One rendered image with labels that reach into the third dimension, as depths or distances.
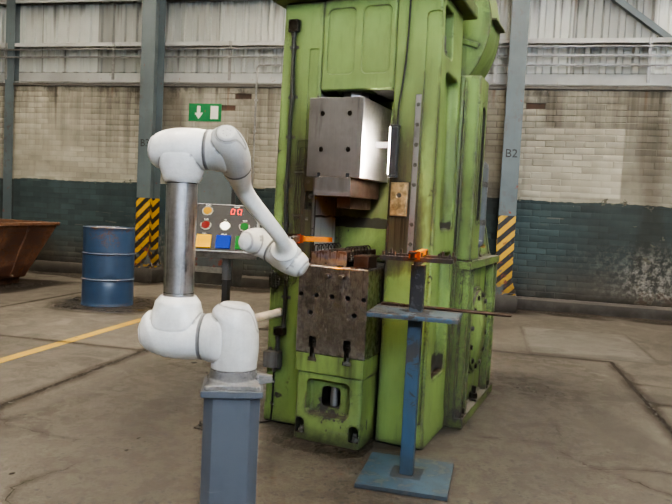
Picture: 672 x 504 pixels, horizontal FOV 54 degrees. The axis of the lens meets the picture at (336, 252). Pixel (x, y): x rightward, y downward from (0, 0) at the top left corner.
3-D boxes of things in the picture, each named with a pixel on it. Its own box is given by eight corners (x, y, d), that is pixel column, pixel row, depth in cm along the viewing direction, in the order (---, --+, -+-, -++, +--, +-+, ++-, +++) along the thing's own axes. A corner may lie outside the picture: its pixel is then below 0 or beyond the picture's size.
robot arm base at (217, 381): (272, 392, 212) (273, 375, 211) (203, 390, 209) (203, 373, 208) (271, 377, 230) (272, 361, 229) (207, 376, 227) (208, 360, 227)
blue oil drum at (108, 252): (116, 309, 719) (118, 228, 714) (69, 304, 732) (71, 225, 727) (143, 302, 776) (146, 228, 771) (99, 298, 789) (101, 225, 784)
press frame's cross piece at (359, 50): (393, 88, 331) (398, -7, 328) (320, 91, 347) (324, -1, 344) (418, 103, 371) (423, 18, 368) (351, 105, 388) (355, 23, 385)
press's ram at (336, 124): (376, 178, 322) (380, 96, 319) (306, 176, 337) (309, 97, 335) (402, 183, 360) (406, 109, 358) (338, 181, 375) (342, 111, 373)
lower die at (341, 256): (346, 267, 330) (347, 250, 329) (310, 264, 338) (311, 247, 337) (375, 262, 368) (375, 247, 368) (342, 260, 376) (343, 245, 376)
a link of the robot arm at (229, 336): (252, 374, 210) (255, 306, 209) (196, 370, 211) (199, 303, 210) (262, 363, 226) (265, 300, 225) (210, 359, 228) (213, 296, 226)
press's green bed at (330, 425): (358, 453, 325) (363, 360, 322) (291, 439, 339) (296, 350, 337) (394, 423, 375) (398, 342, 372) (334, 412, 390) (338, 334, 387)
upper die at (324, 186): (349, 196, 328) (350, 177, 327) (313, 195, 336) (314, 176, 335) (378, 199, 366) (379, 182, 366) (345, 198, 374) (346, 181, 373)
